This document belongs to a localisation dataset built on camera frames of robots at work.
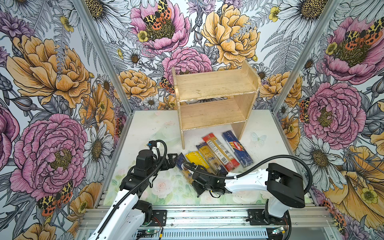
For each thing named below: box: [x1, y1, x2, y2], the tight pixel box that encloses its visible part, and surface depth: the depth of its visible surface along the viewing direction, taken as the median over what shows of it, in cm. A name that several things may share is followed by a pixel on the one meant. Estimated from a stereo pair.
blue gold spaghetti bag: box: [196, 143, 228, 176], surface depth 93 cm
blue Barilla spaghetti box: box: [222, 130, 254, 168], surface depth 99 cm
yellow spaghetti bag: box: [185, 151, 210, 169], surface depth 95 cm
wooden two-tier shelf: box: [172, 60, 261, 150], surface depth 80 cm
